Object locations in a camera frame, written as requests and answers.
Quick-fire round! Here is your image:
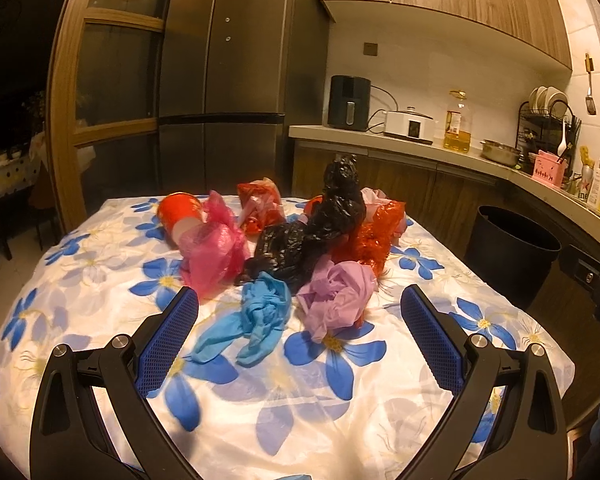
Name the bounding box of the blue disposable glove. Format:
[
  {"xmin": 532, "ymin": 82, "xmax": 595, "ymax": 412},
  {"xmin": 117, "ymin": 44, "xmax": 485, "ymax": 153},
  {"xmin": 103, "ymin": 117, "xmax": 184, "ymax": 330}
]
[{"xmin": 188, "ymin": 272, "xmax": 291, "ymax": 367}]

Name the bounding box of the red paper cup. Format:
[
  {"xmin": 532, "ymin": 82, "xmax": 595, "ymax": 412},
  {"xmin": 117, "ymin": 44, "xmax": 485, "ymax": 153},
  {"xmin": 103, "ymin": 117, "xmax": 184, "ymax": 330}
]
[{"xmin": 157, "ymin": 192, "xmax": 204, "ymax": 246}]

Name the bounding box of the orange red plastic bag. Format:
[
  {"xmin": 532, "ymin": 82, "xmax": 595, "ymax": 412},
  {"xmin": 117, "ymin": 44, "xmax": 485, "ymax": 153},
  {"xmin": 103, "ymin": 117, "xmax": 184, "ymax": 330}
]
[{"xmin": 304, "ymin": 188, "xmax": 406, "ymax": 281}]

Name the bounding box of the black plastic bag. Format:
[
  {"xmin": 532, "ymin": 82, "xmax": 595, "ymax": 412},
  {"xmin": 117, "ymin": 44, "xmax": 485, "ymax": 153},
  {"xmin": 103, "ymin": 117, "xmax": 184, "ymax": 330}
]
[{"xmin": 235, "ymin": 154, "xmax": 366, "ymax": 294}]

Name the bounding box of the red snack wrapper bag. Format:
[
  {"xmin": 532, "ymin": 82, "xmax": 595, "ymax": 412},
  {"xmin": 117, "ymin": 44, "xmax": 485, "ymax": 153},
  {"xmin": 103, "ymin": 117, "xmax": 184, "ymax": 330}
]
[{"xmin": 237, "ymin": 178, "xmax": 286, "ymax": 236}]

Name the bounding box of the black trash bin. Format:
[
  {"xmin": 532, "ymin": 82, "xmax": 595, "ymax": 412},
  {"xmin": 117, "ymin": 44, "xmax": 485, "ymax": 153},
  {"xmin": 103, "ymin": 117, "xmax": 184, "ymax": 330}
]
[{"xmin": 465, "ymin": 205, "xmax": 562, "ymax": 310}]

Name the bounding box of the floral blue white tablecloth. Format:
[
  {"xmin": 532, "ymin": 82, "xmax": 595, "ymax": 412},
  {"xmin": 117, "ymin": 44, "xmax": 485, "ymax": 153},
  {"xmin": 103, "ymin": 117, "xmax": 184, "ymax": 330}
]
[{"xmin": 0, "ymin": 197, "xmax": 576, "ymax": 479}]

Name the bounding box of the pink plastic bag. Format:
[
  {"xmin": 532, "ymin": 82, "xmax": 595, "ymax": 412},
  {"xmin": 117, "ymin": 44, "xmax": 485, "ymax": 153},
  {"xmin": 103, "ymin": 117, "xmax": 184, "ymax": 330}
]
[{"xmin": 180, "ymin": 191, "xmax": 249, "ymax": 301}]

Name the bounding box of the lilac plastic bag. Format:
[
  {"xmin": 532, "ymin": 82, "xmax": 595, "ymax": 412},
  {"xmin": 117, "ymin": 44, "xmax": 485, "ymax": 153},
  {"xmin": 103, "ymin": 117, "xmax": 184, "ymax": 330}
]
[{"xmin": 297, "ymin": 256, "xmax": 377, "ymax": 342}]

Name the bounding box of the wooden lower cabinet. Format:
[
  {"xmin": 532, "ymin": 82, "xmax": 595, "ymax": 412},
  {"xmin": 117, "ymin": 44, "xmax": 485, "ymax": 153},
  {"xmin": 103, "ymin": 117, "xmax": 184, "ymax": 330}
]
[{"xmin": 287, "ymin": 140, "xmax": 600, "ymax": 340}]

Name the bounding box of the white soap bottle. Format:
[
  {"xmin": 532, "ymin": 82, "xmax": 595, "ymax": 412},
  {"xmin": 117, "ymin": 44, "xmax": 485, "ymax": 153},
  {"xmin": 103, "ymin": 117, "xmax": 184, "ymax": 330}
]
[{"xmin": 588, "ymin": 158, "xmax": 600, "ymax": 210}]

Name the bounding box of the polka dot dining table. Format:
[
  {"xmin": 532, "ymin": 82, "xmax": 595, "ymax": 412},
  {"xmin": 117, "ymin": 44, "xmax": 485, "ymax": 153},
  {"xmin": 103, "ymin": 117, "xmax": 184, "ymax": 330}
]
[{"xmin": 0, "ymin": 155, "xmax": 41, "ymax": 198}]

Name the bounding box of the pink utensil holder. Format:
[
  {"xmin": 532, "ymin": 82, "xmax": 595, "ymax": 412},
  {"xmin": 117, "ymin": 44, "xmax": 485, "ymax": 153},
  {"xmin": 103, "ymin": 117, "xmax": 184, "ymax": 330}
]
[{"xmin": 531, "ymin": 151, "xmax": 567, "ymax": 188}]

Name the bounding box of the white ladle spoon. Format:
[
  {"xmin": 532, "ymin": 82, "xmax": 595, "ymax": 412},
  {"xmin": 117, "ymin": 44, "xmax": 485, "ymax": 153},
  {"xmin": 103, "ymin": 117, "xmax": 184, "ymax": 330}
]
[{"xmin": 556, "ymin": 118, "xmax": 567, "ymax": 157}]

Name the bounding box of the steel bowl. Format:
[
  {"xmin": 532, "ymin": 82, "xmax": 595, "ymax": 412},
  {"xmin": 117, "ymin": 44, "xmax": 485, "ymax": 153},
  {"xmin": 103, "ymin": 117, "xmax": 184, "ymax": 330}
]
[{"xmin": 481, "ymin": 140, "xmax": 521, "ymax": 168}]

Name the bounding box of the black dish rack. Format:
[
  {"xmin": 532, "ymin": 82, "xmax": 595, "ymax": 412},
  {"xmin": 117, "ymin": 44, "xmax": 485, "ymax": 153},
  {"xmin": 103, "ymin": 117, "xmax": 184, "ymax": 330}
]
[{"xmin": 515, "ymin": 100, "xmax": 582, "ymax": 177}]

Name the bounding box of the wooden glass door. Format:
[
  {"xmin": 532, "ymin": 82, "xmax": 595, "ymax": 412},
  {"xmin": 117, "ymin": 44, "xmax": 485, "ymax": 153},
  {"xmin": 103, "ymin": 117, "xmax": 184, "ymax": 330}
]
[{"xmin": 46, "ymin": 0, "xmax": 170, "ymax": 231}]

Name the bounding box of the cooking oil bottle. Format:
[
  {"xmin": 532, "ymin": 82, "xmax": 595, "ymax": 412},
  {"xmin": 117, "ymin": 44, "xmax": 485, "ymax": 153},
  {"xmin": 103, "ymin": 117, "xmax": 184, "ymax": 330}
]
[{"xmin": 443, "ymin": 90, "xmax": 472, "ymax": 154}]

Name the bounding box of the white slow cooker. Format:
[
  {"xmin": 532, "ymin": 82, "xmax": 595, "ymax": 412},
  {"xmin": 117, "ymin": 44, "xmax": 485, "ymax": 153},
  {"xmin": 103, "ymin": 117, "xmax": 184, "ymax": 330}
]
[{"xmin": 384, "ymin": 106, "xmax": 434, "ymax": 145}]

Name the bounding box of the hanging slotted spatula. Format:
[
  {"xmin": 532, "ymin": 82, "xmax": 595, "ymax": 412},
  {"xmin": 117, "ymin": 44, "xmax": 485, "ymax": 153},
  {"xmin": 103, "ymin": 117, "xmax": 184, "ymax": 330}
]
[{"xmin": 584, "ymin": 52, "xmax": 597, "ymax": 116}]

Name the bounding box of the black air fryer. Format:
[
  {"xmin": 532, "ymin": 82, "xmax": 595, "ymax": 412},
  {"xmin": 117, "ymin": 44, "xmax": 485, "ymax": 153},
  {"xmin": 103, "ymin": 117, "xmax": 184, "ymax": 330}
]
[{"xmin": 327, "ymin": 75, "xmax": 370, "ymax": 131}]

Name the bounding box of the dark steel refrigerator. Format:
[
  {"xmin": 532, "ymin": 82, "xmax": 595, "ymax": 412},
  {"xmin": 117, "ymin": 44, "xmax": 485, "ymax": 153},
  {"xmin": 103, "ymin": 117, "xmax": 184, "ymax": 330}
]
[{"xmin": 158, "ymin": 0, "xmax": 329, "ymax": 194}]

